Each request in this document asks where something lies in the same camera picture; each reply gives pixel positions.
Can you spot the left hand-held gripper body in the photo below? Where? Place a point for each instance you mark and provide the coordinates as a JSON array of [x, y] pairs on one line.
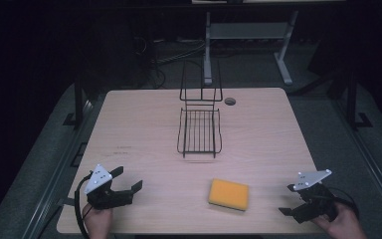
[[104, 196]]

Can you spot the aluminium frame rail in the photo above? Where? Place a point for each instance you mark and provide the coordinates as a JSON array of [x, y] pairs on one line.
[[54, 176], [368, 156]]

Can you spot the person's left hand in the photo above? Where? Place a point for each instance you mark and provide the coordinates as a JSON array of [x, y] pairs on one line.
[[98, 221]]

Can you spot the yellow sponge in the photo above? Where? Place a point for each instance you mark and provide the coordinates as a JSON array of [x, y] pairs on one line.
[[229, 194]]

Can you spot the person's right hand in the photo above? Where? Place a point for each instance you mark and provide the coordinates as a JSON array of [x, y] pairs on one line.
[[342, 224]]

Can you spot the black upright post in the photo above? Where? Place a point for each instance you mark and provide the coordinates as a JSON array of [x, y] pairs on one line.
[[78, 103], [352, 99]]

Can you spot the grey metal stand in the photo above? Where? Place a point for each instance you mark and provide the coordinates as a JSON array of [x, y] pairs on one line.
[[245, 31]]

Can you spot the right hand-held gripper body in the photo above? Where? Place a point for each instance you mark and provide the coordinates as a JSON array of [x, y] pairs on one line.
[[317, 201]]

